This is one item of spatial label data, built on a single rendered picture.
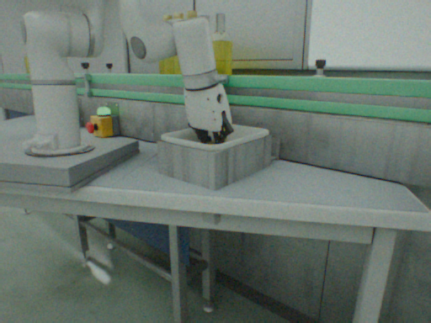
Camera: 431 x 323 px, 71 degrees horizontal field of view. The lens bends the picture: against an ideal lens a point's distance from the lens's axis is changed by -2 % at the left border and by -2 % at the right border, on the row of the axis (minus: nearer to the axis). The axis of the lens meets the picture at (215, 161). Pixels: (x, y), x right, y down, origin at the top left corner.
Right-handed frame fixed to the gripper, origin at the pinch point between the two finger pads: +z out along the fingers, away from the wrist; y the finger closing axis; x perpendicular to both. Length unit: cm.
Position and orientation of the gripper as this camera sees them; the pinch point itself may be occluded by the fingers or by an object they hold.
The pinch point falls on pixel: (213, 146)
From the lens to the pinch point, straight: 73.7
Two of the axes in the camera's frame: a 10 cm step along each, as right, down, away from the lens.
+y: -7.5, -2.0, 6.3
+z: 1.7, 8.7, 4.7
